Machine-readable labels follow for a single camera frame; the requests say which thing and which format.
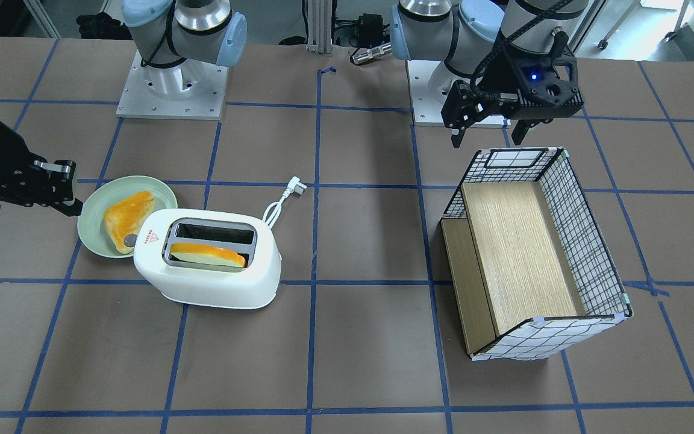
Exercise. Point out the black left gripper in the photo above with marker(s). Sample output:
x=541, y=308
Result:
x=499, y=77

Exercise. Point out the white two-slot toaster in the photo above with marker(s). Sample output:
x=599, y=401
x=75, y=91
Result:
x=251, y=287

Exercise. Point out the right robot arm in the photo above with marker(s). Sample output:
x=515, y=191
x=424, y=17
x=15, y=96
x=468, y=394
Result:
x=184, y=52

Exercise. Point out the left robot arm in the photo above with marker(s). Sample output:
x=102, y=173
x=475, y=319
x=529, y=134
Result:
x=469, y=35

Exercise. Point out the bread slice in toaster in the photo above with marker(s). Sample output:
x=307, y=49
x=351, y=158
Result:
x=207, y=255

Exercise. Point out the light green plate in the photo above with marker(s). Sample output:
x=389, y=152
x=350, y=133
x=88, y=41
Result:
x=91, y=221

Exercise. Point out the toasted bread on plate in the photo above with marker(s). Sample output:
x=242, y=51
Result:
x=127, y=217

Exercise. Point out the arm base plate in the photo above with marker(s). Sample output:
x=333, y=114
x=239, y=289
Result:
x=428, y=83
x=193, y=90

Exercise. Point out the wire basket with wooden shelf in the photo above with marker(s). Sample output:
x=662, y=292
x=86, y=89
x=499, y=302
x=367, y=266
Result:
x=531, y=271

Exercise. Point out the aluminium frame post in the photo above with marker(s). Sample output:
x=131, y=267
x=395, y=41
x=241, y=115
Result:
x=319, y=25

